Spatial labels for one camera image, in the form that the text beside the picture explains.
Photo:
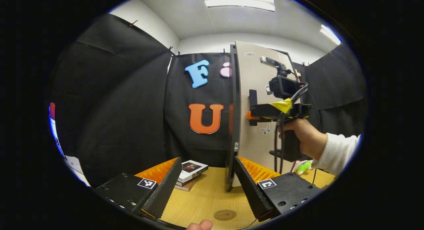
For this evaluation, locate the black backdrop cloth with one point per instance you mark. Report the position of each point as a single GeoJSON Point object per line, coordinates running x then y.
{"type": "Point", "coordinates": [116, 107]}

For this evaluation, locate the dark thin book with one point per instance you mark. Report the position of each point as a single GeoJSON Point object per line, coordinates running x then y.
{"type": "Point", "coordinates": [181, 184]}

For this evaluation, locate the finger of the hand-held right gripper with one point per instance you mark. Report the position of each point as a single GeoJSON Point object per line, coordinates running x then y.
{"type": "Point", "coordinates": [265, 110]}

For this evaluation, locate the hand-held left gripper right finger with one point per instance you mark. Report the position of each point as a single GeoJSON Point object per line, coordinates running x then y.
{"type": "Point", "coordinates": [251, 193]}

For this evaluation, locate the brown book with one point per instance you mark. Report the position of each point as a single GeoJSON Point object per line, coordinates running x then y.
{"type": "Point", "coordinates": [187, 188]}

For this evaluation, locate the pink green plush toy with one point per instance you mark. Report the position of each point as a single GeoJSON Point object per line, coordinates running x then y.
{"type": "Point", "coordinates": [303, 168]}

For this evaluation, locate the round brown coaster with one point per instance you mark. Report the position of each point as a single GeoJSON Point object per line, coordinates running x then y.
{"type": "Point", "coordinates": [225, 215]}

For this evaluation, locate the beige cabinet door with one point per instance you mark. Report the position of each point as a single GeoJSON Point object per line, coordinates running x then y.
{"type": "Point", "coordinates": [255, 150]}

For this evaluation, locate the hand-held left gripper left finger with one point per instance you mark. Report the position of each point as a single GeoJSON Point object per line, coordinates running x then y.
{"type": "Point", "coordinates": [165, 190]}

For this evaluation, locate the ceiling light panel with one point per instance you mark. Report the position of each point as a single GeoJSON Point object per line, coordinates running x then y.
{"type": "Point", "coordinates": [238, 1]}
{"type": "Point", "coordinates": [330, 34]}

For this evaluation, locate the white board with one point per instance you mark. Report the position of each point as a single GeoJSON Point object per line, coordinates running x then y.
{"type": "Point", "coordinates": [75, 164]}

